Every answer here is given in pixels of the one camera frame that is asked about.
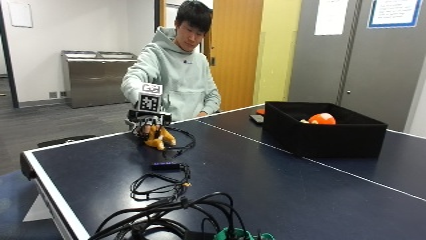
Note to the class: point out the yellow soft toy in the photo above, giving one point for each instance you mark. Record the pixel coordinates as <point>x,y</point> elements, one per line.
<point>160,138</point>

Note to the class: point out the white marker cube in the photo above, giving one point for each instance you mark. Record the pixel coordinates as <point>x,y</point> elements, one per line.
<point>150,98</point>

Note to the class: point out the small black device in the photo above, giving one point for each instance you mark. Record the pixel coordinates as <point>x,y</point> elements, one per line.
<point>166,165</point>

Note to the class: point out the stainless steel waste bin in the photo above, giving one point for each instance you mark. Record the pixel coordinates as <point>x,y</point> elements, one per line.
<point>95,78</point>

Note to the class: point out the the person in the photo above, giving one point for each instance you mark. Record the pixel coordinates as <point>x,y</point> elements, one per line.
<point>178,66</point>

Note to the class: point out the small orange object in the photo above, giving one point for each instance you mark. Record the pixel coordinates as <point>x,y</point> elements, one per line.
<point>260,111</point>

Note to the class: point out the wooden door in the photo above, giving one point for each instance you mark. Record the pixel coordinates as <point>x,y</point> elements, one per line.
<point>235,53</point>

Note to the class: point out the green object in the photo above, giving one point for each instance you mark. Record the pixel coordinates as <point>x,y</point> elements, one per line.
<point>241,235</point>

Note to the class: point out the orange and white soft toy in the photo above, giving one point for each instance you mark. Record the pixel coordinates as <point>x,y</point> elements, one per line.
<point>321,119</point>

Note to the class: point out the black fabric storage box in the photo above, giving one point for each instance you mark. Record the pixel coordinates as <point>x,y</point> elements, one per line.
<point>327,133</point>

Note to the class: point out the grey metal cabinet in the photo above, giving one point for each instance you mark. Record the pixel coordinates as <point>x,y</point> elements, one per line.
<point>355,63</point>

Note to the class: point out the white paper sheet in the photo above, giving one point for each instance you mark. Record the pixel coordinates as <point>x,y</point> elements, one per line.
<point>332,16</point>

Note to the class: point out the blue-bordered notice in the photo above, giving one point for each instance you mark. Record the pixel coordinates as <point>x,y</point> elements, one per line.
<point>395,12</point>

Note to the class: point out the wall outlet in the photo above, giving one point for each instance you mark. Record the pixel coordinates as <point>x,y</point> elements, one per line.
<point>54,95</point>

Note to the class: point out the white wall board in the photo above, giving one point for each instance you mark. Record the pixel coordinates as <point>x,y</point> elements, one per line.
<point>20,13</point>

